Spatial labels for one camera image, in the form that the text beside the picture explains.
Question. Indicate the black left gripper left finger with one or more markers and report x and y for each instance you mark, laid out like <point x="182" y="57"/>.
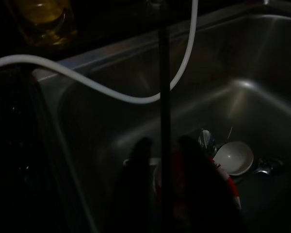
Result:
<point x="138" y="189"/>

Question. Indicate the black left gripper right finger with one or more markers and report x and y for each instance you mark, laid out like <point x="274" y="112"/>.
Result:
<point x="196" y="194"/>

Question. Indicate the red and white bowl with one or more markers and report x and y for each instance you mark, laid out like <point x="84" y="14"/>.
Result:
<point x="230" y="185"/>

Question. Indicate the white ceramic spoon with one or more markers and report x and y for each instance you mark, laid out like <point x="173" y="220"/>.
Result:
<point x="235" y="157"/>

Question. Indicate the stainless steel sink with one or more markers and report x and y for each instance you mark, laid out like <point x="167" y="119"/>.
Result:
<point x="232" y="97"/>

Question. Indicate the yellow oil bottle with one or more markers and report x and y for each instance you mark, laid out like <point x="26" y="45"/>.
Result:
<point x="46" y="26"/>

